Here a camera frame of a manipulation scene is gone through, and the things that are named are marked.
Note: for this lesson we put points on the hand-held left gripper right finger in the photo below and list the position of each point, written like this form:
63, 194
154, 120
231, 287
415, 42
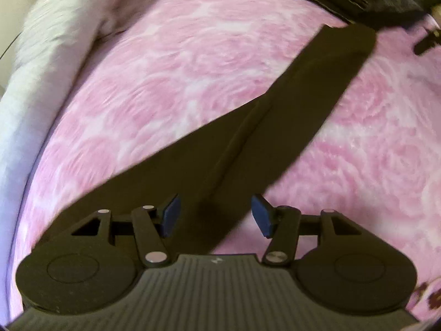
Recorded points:
262, 215

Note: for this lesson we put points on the dark blue folded garment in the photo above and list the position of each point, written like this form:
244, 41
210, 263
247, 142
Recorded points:
396, 3

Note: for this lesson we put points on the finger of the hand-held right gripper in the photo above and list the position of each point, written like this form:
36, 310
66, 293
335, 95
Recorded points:
427, 43

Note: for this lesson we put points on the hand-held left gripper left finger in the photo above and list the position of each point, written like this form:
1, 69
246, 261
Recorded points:
171, 213

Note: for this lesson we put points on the pink floral blanket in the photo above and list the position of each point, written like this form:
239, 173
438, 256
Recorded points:
189, 58

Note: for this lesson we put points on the white quilt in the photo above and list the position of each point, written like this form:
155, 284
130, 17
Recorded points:
44, 41

